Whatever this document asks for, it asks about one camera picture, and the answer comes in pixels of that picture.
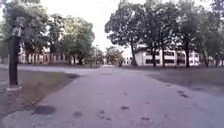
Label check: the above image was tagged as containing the distant small tree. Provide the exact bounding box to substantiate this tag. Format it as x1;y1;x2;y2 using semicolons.
105;45;125;67

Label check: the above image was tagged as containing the grey paved path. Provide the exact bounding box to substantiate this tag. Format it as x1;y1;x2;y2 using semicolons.
0;64;224;128

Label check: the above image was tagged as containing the white building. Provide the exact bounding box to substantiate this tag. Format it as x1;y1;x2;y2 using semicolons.
133;47;202;67

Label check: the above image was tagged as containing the row of large trees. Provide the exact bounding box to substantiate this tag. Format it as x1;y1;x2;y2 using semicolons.
104;0;224;69

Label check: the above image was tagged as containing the group of leafy trees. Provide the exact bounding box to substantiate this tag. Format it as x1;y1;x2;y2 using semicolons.
0;0;105;67

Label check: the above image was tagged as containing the red brick building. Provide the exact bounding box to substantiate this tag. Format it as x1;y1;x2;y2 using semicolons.
17;47;70;65

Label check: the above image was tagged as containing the grass lawn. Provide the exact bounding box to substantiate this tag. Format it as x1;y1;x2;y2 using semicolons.
123;65;224;88

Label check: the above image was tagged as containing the dry grass patch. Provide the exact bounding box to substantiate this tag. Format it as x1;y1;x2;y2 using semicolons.
0;68;80;118

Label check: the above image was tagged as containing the dark lamp post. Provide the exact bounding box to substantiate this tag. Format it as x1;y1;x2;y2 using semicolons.
5;17;25;92

